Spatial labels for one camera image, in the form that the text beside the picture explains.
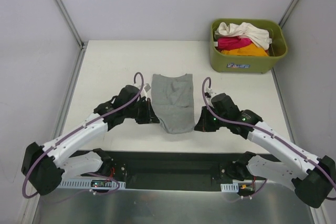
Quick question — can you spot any grey t shirt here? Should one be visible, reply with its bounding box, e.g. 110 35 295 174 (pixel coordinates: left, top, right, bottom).
151 73 195 134

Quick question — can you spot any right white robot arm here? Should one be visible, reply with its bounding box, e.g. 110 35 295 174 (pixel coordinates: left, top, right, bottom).
194 89 335 208

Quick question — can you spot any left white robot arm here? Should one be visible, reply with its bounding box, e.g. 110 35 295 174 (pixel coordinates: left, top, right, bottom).
21 84 159 198

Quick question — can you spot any green plastic bin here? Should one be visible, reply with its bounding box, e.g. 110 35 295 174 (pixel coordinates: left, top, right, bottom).
210 18 288 73

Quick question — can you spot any pink t shirt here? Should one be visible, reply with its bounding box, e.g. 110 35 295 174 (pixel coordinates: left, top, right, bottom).
216 37 253 50

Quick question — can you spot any orange t shirt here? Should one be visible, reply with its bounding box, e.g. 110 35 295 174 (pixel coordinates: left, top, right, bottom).
221 44 268 57

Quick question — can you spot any white t shirt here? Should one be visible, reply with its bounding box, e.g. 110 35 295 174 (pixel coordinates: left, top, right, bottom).
214 22 272 50

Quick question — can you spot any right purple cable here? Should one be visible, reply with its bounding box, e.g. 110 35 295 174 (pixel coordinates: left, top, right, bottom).
201 77 336 203

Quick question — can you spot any purple cable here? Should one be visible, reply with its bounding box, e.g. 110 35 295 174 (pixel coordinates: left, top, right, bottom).
22 71 145 205
201 77 336 203

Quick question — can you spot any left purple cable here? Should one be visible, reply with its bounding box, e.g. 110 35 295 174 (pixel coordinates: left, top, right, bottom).
22 71 145 205

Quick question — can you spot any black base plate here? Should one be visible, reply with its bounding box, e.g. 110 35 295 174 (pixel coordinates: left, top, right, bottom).
96 151 254 191

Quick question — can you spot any right white cable duct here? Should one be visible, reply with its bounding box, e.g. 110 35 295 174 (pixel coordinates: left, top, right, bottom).
220 183 239 193

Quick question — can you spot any white cable duct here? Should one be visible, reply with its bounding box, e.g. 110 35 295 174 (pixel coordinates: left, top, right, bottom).
220 183 239 193
58 178 125 190

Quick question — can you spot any left white cable duct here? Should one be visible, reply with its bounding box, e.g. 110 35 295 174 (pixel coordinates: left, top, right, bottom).
58 178 125 190

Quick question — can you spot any left aluminium frame post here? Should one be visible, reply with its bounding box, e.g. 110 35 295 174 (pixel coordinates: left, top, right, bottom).
54 0 85 49

